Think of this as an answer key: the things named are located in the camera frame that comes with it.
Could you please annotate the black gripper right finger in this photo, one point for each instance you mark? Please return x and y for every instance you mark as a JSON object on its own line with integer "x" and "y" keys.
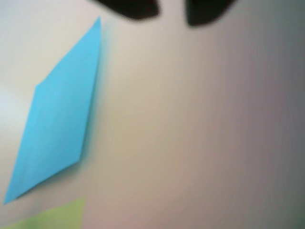
{"x": 205, "y": 12}

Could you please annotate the light blue paper square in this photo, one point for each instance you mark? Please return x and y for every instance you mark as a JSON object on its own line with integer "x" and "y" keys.
{"x": 57, "y": 119}

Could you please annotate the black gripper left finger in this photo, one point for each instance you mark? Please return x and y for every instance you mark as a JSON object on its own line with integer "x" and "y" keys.
{"x": 133, "y": 8}

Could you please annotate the green paper square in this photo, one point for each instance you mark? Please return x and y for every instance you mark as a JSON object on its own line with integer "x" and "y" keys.
{"x": 59, "y": 215}

